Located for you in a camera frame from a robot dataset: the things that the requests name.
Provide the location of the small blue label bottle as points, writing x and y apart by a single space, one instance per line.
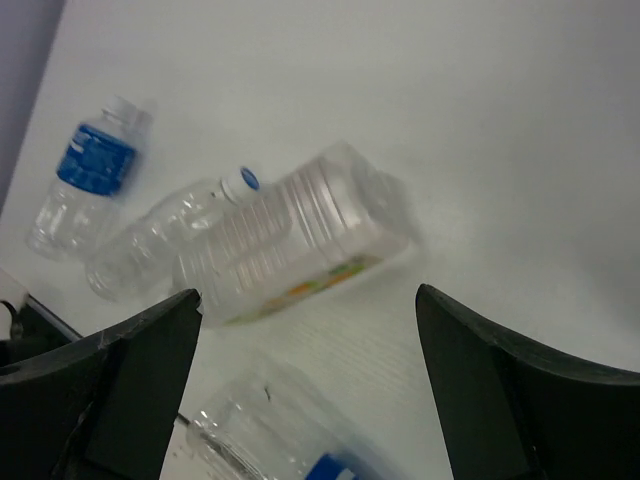
81 201

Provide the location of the blue label bottle white cap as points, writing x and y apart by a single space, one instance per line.
278 426

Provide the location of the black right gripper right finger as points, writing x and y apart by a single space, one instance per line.
511 407

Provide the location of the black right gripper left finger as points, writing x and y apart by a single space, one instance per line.
100 407

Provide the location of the large ribbed clear bottle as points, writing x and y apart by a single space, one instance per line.
324 223

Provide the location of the crushed clear bottle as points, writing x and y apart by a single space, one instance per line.
135 260

